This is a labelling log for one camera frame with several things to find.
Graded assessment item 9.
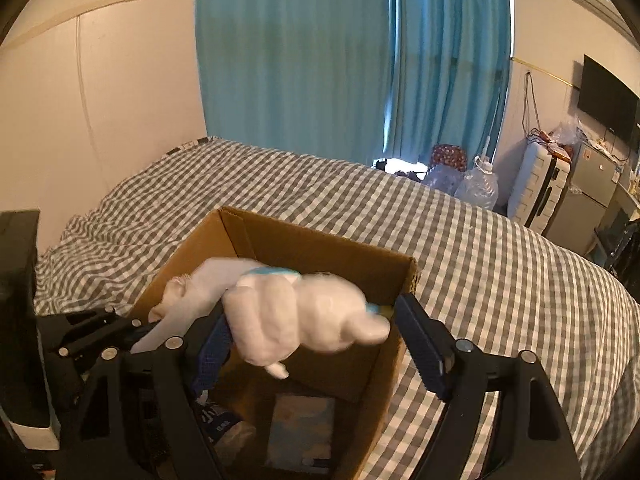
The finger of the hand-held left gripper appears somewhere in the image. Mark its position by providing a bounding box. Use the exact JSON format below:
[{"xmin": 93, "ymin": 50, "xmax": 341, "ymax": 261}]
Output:
[{"xmin": 36, "ymin": 307, "xmax": 153, "ymax": 362}]

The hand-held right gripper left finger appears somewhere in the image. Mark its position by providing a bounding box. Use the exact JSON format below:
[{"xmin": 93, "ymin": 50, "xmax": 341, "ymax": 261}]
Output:
[{"xmin": 65, "ymin": 304, "xmax": 237, "ymax": 480}]

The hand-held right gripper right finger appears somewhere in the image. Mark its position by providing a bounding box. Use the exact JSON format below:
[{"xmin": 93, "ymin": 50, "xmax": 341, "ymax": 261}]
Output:
[{"xmin": 395, "ymin": 292, "xmax": 583, "ymax": 480}]

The white plush toy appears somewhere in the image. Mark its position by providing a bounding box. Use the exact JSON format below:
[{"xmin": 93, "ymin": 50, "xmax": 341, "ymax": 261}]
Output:
[{"xmin": 132, "ymin": 257, "xmax": 392, "ymax": 380}]

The brown cardboard box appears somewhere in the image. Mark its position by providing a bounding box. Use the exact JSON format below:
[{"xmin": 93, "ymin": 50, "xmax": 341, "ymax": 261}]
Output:
[{"xmin": 125, "ymin": 206, "xmax": 419, "ymax": 480}]

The blue white snack packet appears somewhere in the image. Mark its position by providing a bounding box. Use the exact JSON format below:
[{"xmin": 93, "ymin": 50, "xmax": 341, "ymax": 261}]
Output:
[{"xmin": 199, "ymin": 394, "xmax": 257, "ymax": 463}]

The grey checkered blanket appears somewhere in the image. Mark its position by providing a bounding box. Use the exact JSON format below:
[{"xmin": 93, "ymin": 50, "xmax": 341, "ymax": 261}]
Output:
[{"xmin": 34, "ymin": 136, "xmax": 640, "ymax": 480}]

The blue patterned tissue pack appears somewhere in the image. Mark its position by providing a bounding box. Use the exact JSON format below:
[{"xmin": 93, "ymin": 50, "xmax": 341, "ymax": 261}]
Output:
[{"xmin": 264, "ymin": 394, "xmax": 337, "ymax": 472}]

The large clear water jug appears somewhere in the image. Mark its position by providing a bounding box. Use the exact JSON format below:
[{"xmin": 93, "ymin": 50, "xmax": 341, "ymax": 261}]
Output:
[{"xmin": 454, "ymin": 135, "xmax": 500, "ymax": 211}]

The red patterned container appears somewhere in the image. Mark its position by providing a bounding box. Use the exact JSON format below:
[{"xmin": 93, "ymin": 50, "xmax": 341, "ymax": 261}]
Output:
[{"xmin": 429, "ymin": 143, "xmax": 467, "ymax": 172}]

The white suitcase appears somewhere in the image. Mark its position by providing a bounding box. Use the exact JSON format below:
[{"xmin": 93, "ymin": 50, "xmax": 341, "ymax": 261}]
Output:
[{"xmin": 507, "ymin": 139, "xmax": 574, "ymax": 229}]

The black metal rack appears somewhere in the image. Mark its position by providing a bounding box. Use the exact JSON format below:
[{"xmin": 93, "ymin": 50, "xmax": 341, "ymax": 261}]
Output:
[{"xmin": 594, "ymin": 219, "xmax": 640, "ymax": 282}]

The silver mini fridge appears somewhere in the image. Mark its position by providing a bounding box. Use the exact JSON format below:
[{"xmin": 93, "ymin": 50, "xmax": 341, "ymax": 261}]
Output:
[{"xmin": 542, "ymin": 140, "xmax": 622, "ymax": 257}]

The clear plastic bag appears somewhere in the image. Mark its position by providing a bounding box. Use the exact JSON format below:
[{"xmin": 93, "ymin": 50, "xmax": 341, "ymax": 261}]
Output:
[{"xmin": 547, "ymin": 114, "xmax": 590, "ymax": 150}]

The narrow blue curtain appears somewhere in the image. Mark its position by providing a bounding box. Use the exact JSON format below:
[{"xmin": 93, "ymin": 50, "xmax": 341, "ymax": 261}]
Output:
[{"xmin": 382, "ymin": 0, "xmax": 512, "ymax": 167}]

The wide blue curtain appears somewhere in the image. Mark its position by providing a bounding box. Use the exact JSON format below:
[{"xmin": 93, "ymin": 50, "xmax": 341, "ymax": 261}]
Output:
[{"xmin": 193, "ymin": 0, "xmax": 392, "ymax": 166}]

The hanging wall cable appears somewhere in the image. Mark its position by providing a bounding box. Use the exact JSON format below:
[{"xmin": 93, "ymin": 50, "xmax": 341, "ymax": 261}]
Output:
[{"xmin": 521, "ymin": 72, "xmax": 535, "ymax": 137}]

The black wall television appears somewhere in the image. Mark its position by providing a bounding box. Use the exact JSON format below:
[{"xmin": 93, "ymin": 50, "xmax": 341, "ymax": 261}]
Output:
[{"xmin": 577, "ymin": 54, "xmax": 640, "ymax": 142}]

